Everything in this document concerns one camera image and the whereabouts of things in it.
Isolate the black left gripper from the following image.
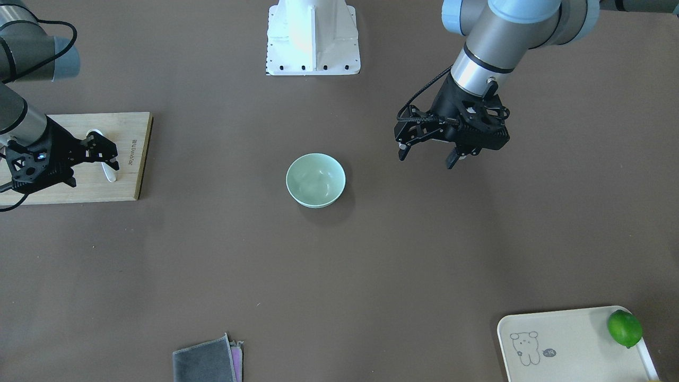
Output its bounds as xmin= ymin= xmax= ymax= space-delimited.
xmin=394 ymin=72 xmax=511 ymax=169

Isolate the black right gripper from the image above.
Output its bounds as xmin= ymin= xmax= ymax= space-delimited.
xmin=4 ymin=117 xmax=119 ymax=194

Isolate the light green bowl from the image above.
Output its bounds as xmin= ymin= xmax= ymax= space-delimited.
xmin=285 ymin=153 xmax=347 ymax=209

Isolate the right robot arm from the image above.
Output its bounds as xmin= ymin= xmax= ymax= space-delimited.
xmin=1 ymin=1 xmax=119 ymax=196

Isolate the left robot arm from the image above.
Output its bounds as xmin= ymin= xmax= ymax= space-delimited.
xmin=394 ymin=1 xmax=677 ymax=169

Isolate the white ceramic spoon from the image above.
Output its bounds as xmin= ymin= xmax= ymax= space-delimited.
xmin=88 ymin=129 xmax=117 ymax=183

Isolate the bamboo cutting board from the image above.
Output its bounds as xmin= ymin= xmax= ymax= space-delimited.
xmin=25 ymin=112 xmax=153 ymax=205

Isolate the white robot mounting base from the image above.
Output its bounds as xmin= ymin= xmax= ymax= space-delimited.
xmin=265 ymin=1 xmax=361 ymax=76

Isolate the grey folded cloth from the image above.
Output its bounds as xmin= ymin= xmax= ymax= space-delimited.
xmin=172 ymin=333 xmax=244 ymax=381

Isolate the beige rabbit tray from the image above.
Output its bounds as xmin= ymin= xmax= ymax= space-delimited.
xmin=497 ymin=306 xmax=660 ymax=381

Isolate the green lime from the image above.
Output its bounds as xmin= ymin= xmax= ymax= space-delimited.
xmin=607 ymin=309 xmax=643 ymax=349

